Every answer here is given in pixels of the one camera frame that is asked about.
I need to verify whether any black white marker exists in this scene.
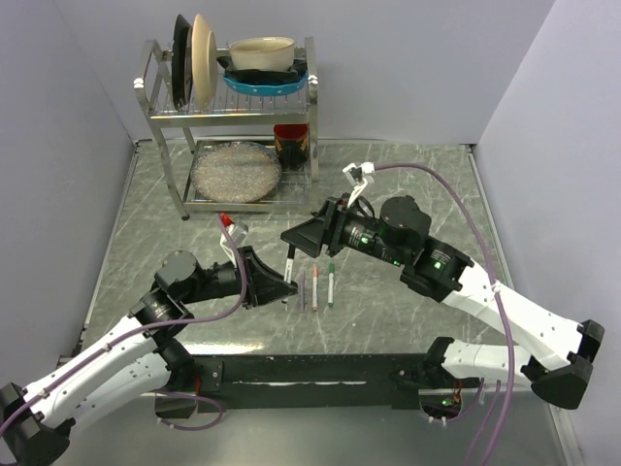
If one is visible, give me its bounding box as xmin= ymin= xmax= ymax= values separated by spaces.
xmin=283 ymin=257 xmax=294 ymax=283

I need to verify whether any steel dish rack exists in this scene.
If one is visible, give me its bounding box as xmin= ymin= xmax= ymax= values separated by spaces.
xmin=133 ymin=36 xmax=320 ymax=220

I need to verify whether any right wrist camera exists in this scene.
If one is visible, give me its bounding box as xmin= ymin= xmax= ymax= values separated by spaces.
xmin=343 ymin=162 xmax=376 ymax=207

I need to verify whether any purple pen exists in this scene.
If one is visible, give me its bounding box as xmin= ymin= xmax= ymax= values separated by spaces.
xmin=297 ymin=270 xmax=307 ymax=312

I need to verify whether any red black cup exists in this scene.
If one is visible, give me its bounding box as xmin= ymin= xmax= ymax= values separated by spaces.
xmin=274 ymin=123 xmax=310 ymax=170

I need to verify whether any speckled glass plate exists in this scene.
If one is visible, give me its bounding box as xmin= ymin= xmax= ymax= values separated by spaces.
xmin=190 ymin=141 xmax=282 ymax=204

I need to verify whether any aluminium frame rail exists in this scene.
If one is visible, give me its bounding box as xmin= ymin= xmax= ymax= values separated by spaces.
xmin=48 ymin=351 xmax=563 ymax=402

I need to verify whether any cream bowl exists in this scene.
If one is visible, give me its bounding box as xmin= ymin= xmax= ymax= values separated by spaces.
xmin=229 ymin=37 xmax=295 ymax=72

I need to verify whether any black plate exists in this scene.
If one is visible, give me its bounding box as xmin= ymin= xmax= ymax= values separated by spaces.
xmin=171 ymin=15 xmax=193 ymax=110

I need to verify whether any black dish under bowl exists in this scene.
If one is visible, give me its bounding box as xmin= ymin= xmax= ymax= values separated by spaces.
xmin=216 ymin=56 xmax=308 ymax=85

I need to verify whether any green white marker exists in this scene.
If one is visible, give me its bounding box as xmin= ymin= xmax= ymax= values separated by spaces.
xmin=327 ymin=262 xmax=336 ymax=308

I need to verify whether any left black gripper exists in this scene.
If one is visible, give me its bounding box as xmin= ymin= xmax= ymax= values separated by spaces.
xmin=180 ymin=245 xmax=298 ymax=309

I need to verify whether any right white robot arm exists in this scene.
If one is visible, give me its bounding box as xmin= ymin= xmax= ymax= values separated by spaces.
xmin=280 ymin=195 xmax=605 ymax=410

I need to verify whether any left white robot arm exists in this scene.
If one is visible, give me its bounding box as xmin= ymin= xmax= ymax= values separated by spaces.
xmin=1 ymin=247 xmax=298 ymax=465

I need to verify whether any red white marker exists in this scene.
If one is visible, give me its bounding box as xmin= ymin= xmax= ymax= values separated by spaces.
xmin=311 ymin=265 xmax=319 ymax=312

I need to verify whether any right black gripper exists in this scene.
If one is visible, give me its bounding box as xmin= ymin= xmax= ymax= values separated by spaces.
xmin=279 ymin=193 xmax=407 ymax=266

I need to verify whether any blue dotted dish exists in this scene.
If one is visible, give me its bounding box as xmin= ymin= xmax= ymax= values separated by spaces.
xmin=223 ymin=73 xmax=309 ymax=97

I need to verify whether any beige plate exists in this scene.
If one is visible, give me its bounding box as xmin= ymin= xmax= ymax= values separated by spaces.
xmin=191 ymin=15 xmax=218 ymax=112

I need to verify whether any black base beam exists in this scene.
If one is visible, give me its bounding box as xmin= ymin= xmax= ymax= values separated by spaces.
xmin=167 ymin=353 xmax=479 ymax=410

